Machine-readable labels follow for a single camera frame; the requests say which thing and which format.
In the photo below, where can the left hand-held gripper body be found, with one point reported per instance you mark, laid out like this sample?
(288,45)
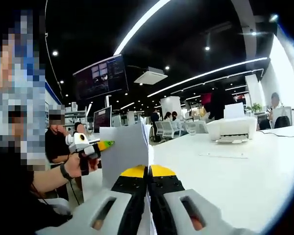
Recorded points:
(83,147)

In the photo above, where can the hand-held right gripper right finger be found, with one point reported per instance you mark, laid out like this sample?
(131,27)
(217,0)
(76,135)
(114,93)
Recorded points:
(181,205)

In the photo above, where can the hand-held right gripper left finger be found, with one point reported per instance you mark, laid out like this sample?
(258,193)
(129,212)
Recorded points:
(98,210)

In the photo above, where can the stack of white printing papers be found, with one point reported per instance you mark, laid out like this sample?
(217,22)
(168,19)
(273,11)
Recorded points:
(122,151)

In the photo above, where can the person's left hand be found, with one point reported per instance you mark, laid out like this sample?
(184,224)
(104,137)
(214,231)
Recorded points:
(73,166)

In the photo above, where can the desktop computer monitor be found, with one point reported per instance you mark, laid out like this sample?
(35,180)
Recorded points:
(102,120)

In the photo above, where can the black wrist watch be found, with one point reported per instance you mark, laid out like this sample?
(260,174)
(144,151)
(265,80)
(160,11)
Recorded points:
(65,171)

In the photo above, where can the white storage shelf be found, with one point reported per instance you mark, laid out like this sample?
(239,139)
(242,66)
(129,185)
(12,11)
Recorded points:
(74,115)

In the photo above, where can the white plastic chair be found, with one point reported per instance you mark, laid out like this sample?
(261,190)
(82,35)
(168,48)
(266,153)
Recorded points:
(56,205)

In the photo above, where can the white office chair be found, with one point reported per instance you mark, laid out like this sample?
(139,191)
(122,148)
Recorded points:
(170,129)

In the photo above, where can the large hanging display screen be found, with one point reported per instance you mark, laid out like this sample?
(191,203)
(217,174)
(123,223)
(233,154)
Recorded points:
(100,78)

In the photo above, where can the clear glass cup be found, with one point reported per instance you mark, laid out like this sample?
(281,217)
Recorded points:
(192,131)

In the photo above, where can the person's black shirt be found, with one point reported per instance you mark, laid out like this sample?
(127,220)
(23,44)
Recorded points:
(17,191)

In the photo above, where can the ceiling air conditioner unit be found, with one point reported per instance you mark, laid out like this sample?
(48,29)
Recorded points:
(150,76)

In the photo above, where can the white printer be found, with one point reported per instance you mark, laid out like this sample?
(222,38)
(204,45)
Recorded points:
(230,129)

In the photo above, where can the red display screen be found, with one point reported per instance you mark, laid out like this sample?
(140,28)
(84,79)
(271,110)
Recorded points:
(206,99)

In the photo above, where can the long ceiling light strip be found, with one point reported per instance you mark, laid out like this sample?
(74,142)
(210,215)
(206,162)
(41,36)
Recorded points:
(139,27)
(208,74)

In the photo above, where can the green potted plant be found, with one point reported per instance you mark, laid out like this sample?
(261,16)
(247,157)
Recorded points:
(256,107)

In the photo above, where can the black office chair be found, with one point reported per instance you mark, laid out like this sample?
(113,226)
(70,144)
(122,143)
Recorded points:
(281,122)

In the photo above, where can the large bright window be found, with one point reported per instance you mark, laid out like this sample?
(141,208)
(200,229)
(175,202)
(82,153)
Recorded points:
(286,73)

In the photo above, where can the white blue wall display board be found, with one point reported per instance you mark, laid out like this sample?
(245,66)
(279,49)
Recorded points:
(51,98)

